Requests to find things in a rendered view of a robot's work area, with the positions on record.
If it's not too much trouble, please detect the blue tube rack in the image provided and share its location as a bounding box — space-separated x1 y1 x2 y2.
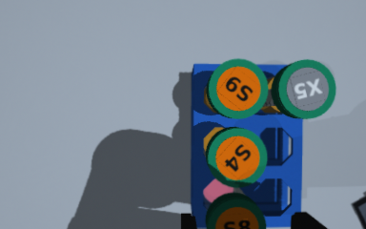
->
191 64 303 227

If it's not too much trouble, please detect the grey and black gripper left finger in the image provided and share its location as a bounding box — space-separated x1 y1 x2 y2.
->
181 213 197 229

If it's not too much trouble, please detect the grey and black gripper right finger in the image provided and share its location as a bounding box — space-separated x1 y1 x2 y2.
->
291 212 328 229

